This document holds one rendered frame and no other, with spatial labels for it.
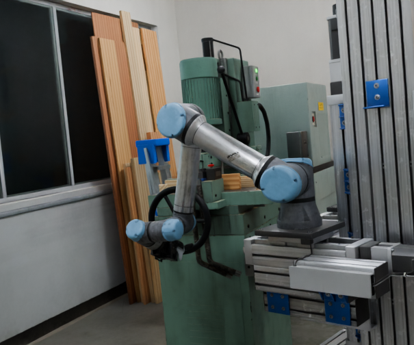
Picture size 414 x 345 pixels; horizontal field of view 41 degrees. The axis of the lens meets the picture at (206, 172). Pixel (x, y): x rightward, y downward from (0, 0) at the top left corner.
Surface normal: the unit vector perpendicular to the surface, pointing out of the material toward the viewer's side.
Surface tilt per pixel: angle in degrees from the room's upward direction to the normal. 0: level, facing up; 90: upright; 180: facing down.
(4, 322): 90
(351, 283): 90
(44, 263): 90
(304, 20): 90
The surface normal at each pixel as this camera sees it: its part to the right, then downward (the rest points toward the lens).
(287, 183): -0.31, 0.16
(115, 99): 0.88, -0.11
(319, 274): -0.65, 0.11
